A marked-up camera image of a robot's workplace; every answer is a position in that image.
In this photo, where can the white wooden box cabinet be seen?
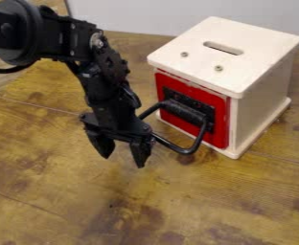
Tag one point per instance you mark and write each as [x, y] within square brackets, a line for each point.
[232, 66]

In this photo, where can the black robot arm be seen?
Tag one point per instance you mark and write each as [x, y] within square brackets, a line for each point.
[34, 33]

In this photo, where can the red drawer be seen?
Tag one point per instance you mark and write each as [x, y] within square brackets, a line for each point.
[203, 100]

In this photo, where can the black metal drawer handle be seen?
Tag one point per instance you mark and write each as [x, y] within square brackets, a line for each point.
[191, 111]

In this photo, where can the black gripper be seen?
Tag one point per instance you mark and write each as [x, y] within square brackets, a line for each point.
[112, 121]

